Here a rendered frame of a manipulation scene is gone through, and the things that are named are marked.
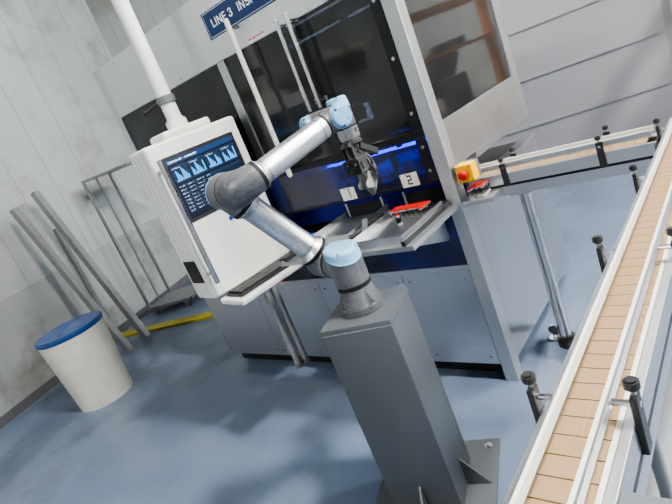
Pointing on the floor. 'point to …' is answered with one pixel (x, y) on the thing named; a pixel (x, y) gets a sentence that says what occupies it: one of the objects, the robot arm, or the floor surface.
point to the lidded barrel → (86, 361)
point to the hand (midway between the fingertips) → (373, 190)
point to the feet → (560, 337)
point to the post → (418, 82)
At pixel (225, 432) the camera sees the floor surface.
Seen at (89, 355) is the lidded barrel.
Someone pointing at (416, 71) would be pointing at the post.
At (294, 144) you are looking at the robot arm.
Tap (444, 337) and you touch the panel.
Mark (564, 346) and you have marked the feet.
